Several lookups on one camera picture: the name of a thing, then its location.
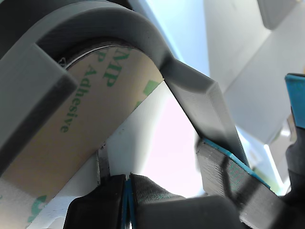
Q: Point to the grey printed bar blue strip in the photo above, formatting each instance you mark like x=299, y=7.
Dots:
x=214, y=167

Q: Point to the white panel with screen window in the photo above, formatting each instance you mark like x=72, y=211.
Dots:
x=133, y=133

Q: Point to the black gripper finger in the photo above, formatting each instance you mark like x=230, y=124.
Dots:
x=178, y=212
x=100, y=205

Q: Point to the grey printed fixture with legs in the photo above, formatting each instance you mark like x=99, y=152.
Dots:
x=100, y=23

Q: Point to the black piece blue pad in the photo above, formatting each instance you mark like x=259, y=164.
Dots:
x=296, y=100

